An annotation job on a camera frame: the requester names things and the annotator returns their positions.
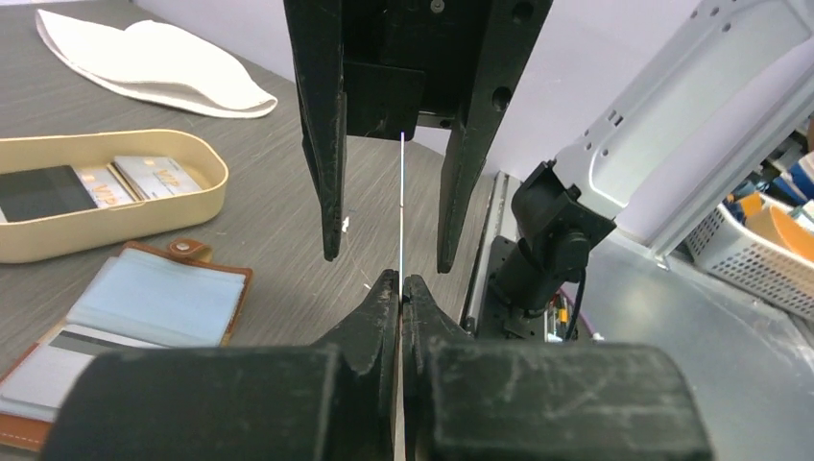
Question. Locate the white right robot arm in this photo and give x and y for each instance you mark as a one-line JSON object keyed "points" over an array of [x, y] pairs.
{"points": [[569, 204]]}

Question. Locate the orange leather card holder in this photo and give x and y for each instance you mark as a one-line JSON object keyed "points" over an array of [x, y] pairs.
{"points": [[174, 298]]}

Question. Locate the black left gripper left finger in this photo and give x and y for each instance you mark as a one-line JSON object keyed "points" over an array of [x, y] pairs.
{"points": [[329, 400]]}

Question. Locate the black card in tray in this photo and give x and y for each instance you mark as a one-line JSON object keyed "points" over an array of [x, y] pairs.
{"points": [[41, 193]]}

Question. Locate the white plastic mesh basket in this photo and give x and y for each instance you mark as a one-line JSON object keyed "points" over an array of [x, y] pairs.
{"points": [[723, 246]]}

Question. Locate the white card black stripe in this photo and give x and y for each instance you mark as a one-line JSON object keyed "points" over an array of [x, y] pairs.
{"points": [[36, 388]]}

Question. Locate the thin white card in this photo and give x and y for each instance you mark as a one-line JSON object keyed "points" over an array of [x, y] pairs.
{"points": [[399, 442]]}

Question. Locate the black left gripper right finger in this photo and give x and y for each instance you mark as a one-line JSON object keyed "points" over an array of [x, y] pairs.
{"points": [[469, 399]]}

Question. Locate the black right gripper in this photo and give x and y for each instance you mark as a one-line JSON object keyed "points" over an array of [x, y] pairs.
{"points": [[446, 59]]}

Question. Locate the white bucket hat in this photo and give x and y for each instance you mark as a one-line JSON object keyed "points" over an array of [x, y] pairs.
{"points": [[157, 63]]}

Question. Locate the beige oval tray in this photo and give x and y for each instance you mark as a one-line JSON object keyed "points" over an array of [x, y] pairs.
{"points": [[45, 238]]}

